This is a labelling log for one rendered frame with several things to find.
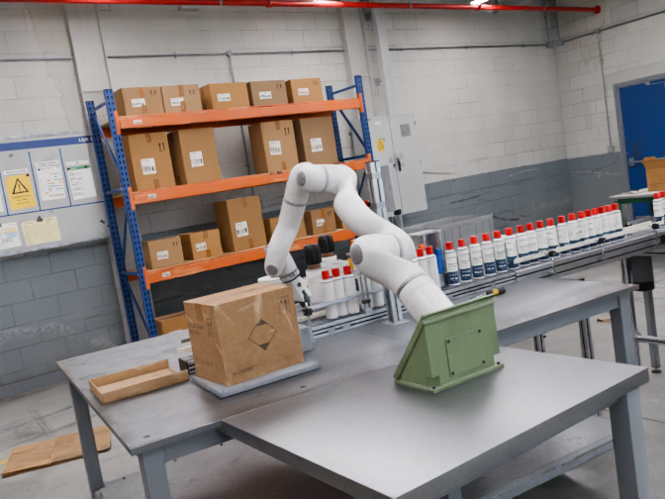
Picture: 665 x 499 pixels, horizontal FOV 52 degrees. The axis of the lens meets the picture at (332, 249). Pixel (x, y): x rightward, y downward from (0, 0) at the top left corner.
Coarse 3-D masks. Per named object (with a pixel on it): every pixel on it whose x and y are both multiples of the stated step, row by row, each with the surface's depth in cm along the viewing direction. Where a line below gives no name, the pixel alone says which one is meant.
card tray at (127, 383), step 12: (120, 372) 257; (132, 372) 259; (144, 372) 262; (156, 372) 261; (168, 372) 258; (180, 372) 242; (96, 384) 253; (108, 384) 254; (120, 384) 252; (132, 384) 249; (144, 384) 236; (156, 384) 238; (168, 384) 240; (96, 396) 241; (108, 396) 230; (120, 396) 232; (132, 396) 234
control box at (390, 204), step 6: (384, 168) 278; (390, 168) 294; (366, 174) 280; (384, 174) 278; (390, 174) 278; (384, 180) 279; (390, 180) 278; (384, 186) 279; (390, 186) 279; (384, 192) 279; (390, 192) 279; (390, 198) 279; (390, 204) 280; (390, 210) 280
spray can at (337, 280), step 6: (336, 270) 286; (336, 276) 286; (336, 282) 286; (342, 282) 287; (336, 288) 286; (342, 288) 287; (336, 294) 286; (342, 294) 287; (336, 306) 287; (342, 306) 287; (342, 312) 287
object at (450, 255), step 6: (450, 246) 315; (444, 252) 316; (450, 252) 314; (450, 258) 314; (450, 264) 315; (456, 264) 316; (450, 270) 315; (456, 270) 315; (450, 276) 316; (456, 276) 315; (450, 282) 316; (456, 282) 316
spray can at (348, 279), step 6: (348, 270) 288; (342, 276) 289; (348, 276) 287; (348, 282) 287; (354, 282) 289; (348, 288) 288; (354, 288) 289; (348, 294) 288; (354, 294) 288; (348, 300) 288; (354, 300) 288; (348, 306) 289; (354, 306) 289; (348, 312) 290; (354, 312) 289
